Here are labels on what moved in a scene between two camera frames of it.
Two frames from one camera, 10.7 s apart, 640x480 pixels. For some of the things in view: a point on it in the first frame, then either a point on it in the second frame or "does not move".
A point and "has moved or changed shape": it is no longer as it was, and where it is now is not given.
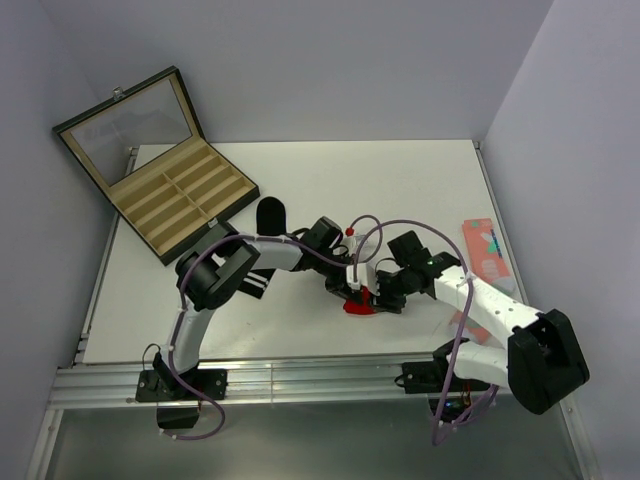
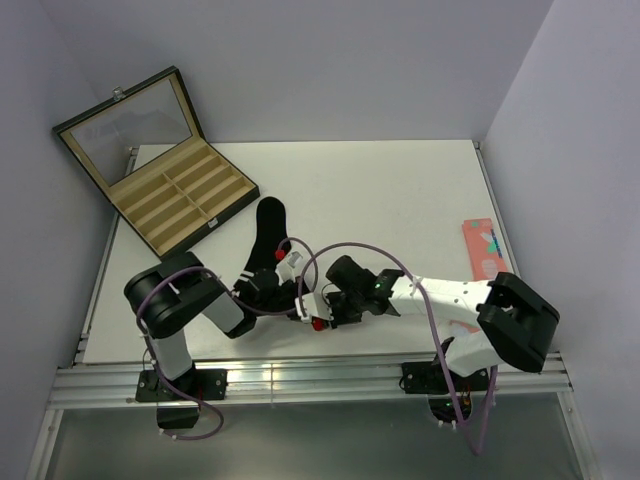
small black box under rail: (177, 417) does not move
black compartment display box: (143, 150) does not move
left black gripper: (339, 284) -> (294, 290)
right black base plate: (429, 377) does not move
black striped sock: (271, 220) does not move
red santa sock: (364, 308) has moved or changed shape
